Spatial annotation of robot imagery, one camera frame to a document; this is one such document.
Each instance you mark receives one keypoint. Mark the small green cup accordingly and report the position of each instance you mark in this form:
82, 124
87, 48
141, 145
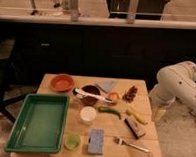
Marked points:
72, 142

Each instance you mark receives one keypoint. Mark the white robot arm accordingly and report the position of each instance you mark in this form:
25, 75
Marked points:
173, 81

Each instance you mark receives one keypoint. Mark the black chair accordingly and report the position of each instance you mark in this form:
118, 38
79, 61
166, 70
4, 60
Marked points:
6, 47

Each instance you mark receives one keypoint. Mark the brown grey block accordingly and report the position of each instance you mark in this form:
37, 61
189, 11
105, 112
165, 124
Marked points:
133, 125

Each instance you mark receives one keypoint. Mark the brown grape bunch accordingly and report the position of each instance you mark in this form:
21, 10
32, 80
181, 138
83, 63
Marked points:
130, 94

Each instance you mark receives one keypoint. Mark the orange bowl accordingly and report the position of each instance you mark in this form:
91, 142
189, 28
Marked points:
62, 83

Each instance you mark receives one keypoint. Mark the silver fork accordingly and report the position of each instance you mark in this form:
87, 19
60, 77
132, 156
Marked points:
121, 142

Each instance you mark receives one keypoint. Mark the white plastic cup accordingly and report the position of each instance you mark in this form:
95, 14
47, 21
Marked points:
88, 114

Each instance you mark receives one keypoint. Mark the yellow banana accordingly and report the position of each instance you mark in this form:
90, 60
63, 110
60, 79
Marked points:
136, 115

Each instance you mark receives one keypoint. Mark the blue sponge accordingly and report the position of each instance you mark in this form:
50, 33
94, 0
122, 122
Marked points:
96, 141

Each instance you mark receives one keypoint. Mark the green chili pepper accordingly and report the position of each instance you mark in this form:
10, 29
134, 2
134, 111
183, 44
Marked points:
109, 110

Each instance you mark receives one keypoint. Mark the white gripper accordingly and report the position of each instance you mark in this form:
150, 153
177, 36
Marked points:
158, 109

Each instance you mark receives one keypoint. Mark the wooden table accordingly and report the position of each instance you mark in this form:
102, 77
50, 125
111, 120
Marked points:
112, 126

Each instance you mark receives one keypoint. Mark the green plastic tray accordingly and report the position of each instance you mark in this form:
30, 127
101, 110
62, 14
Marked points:
39, 125

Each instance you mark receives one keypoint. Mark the grey cloth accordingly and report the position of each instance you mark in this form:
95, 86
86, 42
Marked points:
106, 86

